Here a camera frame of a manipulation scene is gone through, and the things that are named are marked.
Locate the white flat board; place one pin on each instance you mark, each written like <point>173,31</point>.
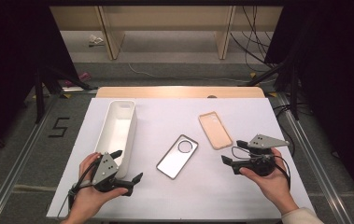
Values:
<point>72,89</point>

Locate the light wooden shelf unit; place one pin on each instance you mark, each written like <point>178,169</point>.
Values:
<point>165,18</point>

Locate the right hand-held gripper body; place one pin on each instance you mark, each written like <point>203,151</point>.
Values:
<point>263,161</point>

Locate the purple object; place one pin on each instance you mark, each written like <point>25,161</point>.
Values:
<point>84,76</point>

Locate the person's left hand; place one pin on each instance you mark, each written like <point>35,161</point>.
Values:
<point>87,199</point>

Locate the person's right hand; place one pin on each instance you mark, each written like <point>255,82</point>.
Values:
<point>279,186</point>

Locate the black metal stand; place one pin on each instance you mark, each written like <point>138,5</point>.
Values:
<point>294,93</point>
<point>39,99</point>

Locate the crumpled white paper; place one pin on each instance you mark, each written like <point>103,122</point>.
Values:
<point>95,39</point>

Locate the black curtain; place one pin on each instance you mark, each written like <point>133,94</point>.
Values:
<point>9,46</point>
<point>336,62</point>

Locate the yellow tape piece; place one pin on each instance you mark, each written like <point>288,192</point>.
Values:
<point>66,95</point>
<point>272,94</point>
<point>252,75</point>

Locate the metal floor rail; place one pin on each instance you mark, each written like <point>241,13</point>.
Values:
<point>8,183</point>
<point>327,186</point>

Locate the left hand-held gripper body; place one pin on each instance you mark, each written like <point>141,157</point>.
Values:
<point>104,168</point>

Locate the peach phone case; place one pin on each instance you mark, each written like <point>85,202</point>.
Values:
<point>215,130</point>

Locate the white table mat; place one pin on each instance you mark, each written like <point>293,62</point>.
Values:
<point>171,199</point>

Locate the white plastic bin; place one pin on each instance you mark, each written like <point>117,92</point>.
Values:
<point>117,130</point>

